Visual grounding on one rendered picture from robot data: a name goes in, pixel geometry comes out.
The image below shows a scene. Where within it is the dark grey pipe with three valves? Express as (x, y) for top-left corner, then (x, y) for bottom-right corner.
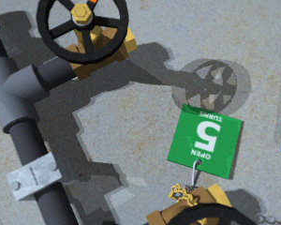
(0, 0), (257, 225)

